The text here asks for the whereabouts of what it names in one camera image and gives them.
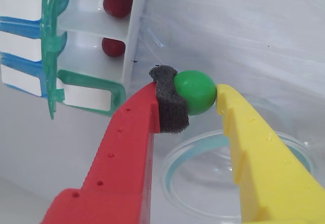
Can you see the clear glass bowl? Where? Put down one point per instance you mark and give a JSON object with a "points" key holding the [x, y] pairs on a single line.
{"points": [[198, 183]]}

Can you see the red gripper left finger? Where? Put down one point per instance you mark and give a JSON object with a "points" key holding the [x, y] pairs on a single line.
{"points": [[122, 170]]}

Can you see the green round pill ball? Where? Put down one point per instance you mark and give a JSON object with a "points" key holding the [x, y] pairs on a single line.
{"points": [[198, 92]]}

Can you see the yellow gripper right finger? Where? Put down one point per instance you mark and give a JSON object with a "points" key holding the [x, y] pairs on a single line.
{"points": [[266, 170]]}

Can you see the blue green pill organizer box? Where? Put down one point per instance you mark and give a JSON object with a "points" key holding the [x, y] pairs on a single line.
{"points": [[89, 56]]}

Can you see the red round pill ball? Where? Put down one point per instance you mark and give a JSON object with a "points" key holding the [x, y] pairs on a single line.
{"points": [[118, 3], [113, 46]]}

